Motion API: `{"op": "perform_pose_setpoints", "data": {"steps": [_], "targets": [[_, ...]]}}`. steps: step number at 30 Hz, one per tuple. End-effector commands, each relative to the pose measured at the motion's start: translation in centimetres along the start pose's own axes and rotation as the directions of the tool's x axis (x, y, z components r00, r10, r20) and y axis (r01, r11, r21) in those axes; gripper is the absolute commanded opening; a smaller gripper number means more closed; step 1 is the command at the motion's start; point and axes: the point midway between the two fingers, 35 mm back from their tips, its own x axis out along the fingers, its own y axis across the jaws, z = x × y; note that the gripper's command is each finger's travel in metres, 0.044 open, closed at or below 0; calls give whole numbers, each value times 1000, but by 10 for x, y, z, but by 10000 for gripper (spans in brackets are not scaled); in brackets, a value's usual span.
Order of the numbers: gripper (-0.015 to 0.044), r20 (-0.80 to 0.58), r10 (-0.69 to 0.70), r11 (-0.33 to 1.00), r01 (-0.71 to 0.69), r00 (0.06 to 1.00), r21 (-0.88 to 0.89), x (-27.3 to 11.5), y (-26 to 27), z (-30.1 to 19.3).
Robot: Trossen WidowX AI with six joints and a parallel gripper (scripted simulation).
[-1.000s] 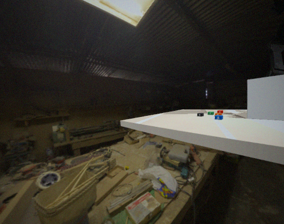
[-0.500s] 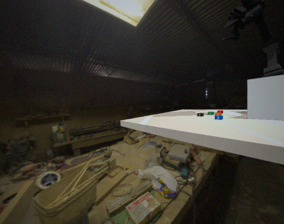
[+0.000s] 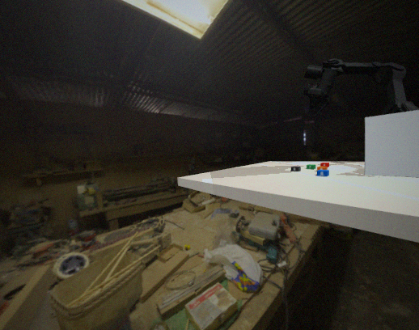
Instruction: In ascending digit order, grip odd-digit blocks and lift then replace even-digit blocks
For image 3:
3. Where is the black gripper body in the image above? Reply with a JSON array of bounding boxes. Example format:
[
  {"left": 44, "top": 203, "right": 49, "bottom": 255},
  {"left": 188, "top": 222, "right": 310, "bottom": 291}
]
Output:
[{"left": 307, "top": 79, "right": 333, "bottom": 104}]

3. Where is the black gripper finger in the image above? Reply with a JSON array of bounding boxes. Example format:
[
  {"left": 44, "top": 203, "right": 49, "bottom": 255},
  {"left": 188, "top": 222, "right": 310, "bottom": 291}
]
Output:
[
  {"left": 313, "top": 103, "right": 328, "bottom": 116},
  {"left": 308, "top": 95, "right": 322, "bottom": 113}
]

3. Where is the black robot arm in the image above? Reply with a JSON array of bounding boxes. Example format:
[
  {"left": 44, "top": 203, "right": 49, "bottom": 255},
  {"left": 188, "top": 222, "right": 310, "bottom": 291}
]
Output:
[{"left": 304, "top": 58, "right": 419, "bottom": 115}]

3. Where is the blue digit block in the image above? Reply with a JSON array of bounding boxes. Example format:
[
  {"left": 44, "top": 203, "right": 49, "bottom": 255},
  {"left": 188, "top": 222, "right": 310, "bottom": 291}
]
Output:
[{"left": 317, "top": 170, "right": 329, "bottom": 176}]

